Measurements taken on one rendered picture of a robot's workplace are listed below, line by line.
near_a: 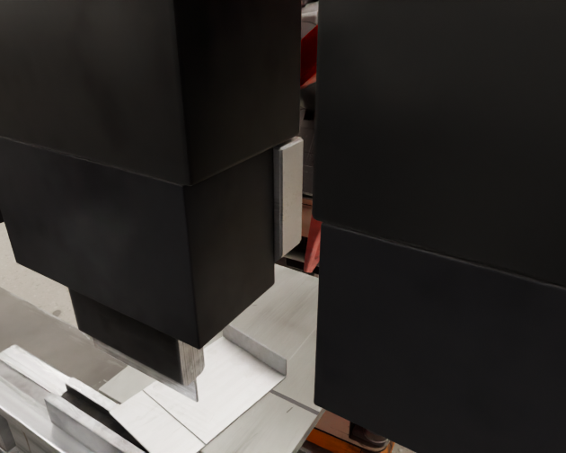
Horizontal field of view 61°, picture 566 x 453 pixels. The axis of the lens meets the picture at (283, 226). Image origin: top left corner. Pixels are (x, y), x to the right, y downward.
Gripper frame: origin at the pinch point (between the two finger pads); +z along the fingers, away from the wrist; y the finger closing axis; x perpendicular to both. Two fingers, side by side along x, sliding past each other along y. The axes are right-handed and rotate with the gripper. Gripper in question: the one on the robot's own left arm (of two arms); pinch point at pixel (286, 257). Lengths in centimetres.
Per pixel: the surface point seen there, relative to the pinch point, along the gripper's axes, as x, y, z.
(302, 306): 5.3, 0.9, 5.1
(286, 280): 8.3, -3.3, 3.2
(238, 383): -5.9, 1.7, 11.8
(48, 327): 4.2, -36.3, 20.0
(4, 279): 108, -203, 57
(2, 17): -32.9, 0.9, -7.8
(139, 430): -13.0, -2.1, 16.0
